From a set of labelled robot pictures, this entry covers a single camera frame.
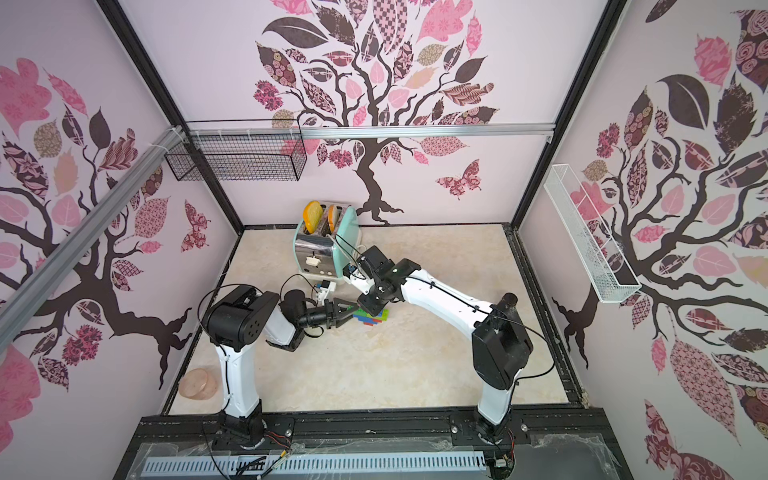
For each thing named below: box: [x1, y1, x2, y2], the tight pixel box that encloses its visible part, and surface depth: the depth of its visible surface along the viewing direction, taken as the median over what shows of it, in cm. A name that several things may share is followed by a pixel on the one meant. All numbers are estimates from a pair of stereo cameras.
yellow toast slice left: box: [303, 200, 323, 234], surface depth 99 cm
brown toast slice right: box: [327, 204, 339, 233], surface depth 97 cm
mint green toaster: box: [294, 204, 360, 280], surface depth 97 cm
